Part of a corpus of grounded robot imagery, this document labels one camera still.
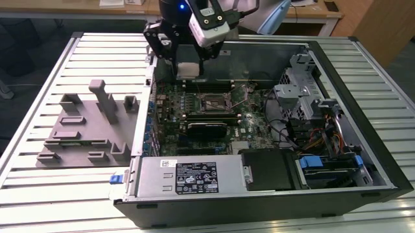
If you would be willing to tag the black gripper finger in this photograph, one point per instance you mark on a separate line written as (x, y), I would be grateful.
(202, 65)
(159, 41)

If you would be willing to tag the silver CPU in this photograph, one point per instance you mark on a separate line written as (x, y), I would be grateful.
(188, 70)

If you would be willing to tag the CPU socket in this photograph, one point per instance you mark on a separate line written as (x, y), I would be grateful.
(215, 106)

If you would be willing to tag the white box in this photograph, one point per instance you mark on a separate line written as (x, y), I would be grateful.
(111, 3)
(133, 2)

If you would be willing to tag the black graphics card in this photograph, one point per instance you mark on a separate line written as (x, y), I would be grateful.
(207, 131)

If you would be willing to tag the metal drive cage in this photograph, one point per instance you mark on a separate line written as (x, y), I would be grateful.
(288, 93)

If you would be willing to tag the green motherboard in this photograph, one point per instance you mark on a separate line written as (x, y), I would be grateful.
(259, 126)

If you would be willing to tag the wooden desk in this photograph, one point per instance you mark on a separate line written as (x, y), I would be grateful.
(64, 8)

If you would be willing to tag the silver chipset heatsink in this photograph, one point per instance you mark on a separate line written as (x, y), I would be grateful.
(242, 145)

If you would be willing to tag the black expansion slot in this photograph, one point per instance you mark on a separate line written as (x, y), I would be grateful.
(193, 151)

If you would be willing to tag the black office chair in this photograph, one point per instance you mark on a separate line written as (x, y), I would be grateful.
(19, 48)

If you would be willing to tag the grey parts rack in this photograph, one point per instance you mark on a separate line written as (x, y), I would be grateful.
(93, 136)

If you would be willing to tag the black phone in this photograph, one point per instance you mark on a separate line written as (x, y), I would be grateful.
(331, 6)

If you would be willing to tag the black drive bay cover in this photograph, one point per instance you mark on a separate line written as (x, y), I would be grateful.
(266, 170)

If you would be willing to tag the grey power supply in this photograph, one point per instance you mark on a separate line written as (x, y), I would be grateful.
(152, 179)

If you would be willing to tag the grey chair leg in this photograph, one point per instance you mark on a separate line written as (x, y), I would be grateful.
(5, 91)

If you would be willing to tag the blue disk carrier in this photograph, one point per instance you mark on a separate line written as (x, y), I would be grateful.
(311, 162)

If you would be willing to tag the blue case latch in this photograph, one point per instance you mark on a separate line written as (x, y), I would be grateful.
(115, 179)

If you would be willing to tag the wooden cabinet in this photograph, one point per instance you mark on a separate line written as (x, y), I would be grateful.
(382, 29)

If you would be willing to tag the black PC case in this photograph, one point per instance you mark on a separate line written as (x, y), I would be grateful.
(227, 213)

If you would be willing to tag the blue plastic tab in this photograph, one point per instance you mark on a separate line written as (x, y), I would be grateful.
(359, 161)

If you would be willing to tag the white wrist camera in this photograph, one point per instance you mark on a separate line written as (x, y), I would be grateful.
(211, 31)

